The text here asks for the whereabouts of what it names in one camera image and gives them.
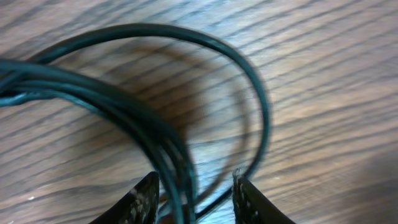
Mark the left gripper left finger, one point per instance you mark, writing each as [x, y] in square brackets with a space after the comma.
[138, 206]

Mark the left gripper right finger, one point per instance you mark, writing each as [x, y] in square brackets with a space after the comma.
[251, 206]

